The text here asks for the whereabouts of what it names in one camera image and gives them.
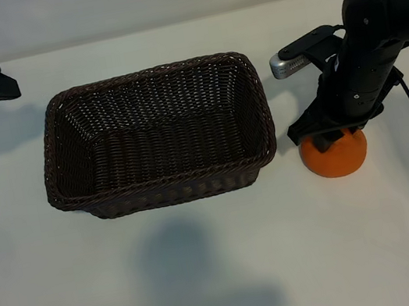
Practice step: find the dark brown wicker basket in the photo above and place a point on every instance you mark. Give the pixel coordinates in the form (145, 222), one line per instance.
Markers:
(157, 157)

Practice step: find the orange fruit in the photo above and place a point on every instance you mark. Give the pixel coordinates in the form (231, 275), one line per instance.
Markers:
(333, 164)

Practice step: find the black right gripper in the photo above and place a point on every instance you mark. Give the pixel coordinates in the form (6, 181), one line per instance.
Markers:
(360, 93)

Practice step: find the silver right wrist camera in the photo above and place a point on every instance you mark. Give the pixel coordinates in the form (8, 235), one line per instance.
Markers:
(286, 66)

